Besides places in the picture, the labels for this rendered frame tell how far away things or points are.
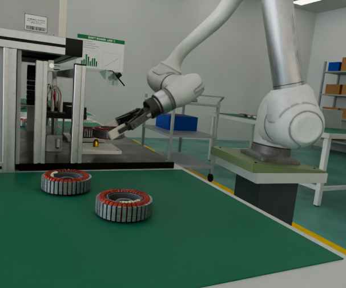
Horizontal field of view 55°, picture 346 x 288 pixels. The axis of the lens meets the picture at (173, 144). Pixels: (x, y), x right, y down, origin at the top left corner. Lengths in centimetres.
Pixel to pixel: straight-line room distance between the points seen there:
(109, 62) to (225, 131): 315
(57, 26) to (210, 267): 83
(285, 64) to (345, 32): 786
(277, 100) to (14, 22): 83
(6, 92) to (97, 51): 576
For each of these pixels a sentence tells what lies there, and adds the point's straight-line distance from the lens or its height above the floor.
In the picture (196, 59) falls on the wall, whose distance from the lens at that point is 743.
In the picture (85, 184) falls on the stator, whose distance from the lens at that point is 79.
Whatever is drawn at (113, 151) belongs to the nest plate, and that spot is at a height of 78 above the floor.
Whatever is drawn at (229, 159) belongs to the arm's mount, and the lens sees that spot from 132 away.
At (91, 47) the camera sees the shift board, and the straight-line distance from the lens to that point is 665.
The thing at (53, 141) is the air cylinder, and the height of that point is 80.
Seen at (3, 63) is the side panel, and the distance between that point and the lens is 95.
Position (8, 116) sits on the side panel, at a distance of 96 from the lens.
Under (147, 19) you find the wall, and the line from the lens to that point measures 704.
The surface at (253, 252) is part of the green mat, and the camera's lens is 59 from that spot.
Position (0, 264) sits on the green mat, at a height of 75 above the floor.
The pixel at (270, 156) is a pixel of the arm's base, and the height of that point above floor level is 79.
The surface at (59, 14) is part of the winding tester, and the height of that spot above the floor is 120.
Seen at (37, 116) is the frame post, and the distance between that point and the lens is 97.
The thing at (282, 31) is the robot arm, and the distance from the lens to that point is 116.
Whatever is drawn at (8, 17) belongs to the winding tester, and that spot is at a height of 116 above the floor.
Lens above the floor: 100
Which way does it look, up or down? 9 degrees down
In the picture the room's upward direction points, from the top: 5 degrees clockwise
